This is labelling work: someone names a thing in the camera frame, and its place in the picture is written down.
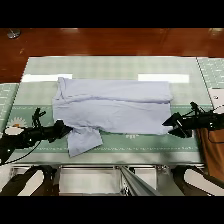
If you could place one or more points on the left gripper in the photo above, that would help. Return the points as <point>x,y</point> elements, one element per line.
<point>59,130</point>

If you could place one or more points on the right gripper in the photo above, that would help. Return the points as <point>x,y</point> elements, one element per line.
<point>190,123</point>

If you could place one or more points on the light blue T-shirt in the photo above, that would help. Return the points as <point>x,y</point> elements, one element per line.
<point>113,108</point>

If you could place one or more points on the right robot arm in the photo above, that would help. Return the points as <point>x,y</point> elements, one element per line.
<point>213,120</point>

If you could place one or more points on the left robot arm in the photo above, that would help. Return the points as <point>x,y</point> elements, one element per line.
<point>23,136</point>

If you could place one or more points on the silver frame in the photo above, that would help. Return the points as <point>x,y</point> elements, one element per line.
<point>136,181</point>

